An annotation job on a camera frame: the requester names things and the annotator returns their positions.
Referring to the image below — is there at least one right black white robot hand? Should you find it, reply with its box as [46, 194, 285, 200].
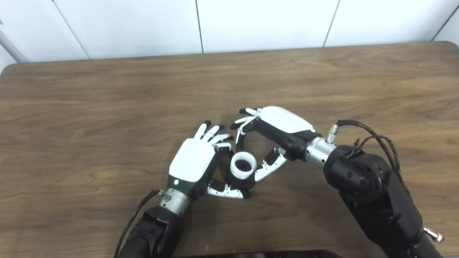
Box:
[230, 106, 316, 182]

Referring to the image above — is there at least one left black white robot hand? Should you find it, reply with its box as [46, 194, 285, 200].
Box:
[167, 120, 251, 200]

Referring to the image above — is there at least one white plastic ring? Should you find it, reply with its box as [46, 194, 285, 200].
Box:
[230, 151, 257, 180]

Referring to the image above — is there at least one round black plastic part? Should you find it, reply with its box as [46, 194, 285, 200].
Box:
[225, 143, 257, 190]

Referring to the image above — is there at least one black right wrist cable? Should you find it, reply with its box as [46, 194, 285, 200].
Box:
[326, 120, 445, 242]

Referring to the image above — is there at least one grey wall corner post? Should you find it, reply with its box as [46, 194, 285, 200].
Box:
[0, 20, 29, 63]

